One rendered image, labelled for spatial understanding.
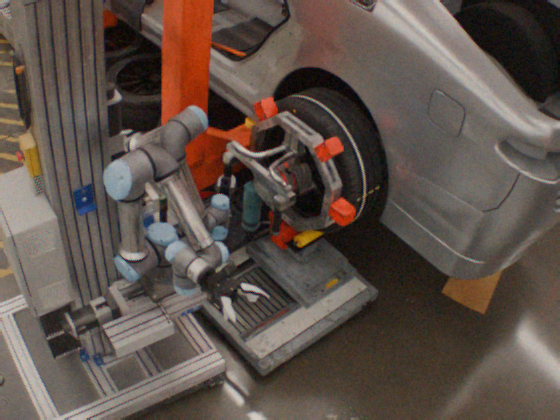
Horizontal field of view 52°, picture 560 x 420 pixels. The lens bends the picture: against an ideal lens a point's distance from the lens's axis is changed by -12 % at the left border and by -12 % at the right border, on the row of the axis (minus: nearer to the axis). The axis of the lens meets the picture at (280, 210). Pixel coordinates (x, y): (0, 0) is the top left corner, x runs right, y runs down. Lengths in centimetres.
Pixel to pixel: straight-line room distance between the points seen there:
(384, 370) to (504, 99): 165
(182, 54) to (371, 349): 179
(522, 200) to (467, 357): 133
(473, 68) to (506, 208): 56
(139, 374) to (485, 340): 192
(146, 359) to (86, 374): 31
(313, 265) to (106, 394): 132
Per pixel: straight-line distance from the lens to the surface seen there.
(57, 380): 299
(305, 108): 278
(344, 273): 343
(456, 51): 239
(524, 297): 396
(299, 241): 307
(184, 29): 265
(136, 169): 200
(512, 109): 228
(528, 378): 360
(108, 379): 294
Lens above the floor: 274
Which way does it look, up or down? 44 degrees down
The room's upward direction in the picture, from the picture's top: 8 degrees clockwise
